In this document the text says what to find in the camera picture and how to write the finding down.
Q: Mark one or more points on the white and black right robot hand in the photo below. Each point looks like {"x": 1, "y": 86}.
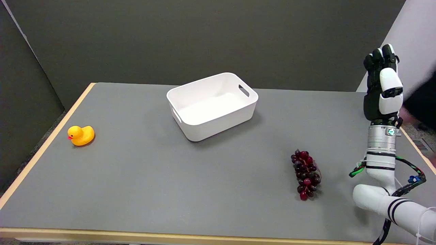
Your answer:
{"x": 385, "y": 92}

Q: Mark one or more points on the dark red grape bunch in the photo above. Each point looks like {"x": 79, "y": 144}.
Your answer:
{"x": 306, "y": 174}

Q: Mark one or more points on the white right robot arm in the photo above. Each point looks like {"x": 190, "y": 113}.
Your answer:
{"x": 381, "y": 160}

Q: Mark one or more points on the floor vent grille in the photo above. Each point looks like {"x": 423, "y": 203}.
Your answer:
{"x": 420, "y": 145}

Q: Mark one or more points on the white plastic storage basket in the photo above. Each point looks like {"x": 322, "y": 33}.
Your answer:
{"x": 212, "y": 105}

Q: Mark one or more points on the yellow rubber duck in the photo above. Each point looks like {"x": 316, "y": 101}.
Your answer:
{"x": 81, "y": 135}

